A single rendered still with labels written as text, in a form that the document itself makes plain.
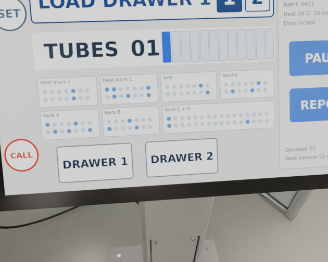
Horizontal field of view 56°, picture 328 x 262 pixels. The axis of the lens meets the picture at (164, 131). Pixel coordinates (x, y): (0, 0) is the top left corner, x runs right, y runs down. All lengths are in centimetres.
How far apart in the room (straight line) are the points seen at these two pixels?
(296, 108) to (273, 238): 115
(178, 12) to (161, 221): 44
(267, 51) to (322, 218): 133
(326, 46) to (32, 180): 41
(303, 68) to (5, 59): 37
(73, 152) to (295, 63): 30
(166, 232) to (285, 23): 50
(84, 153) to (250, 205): 127
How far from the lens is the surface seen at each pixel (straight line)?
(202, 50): 40
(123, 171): 40
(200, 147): 40
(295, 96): 44
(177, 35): 40
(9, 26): 43
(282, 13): 44
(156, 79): 39
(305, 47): 45
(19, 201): 43
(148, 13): 40
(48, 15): 41
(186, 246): 81
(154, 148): 39
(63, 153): 40
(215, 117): 40
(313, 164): 46
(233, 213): 155
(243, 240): 149
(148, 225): 70
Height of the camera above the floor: 131
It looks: 45 degrees down
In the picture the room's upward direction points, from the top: 1 degrees clockwise
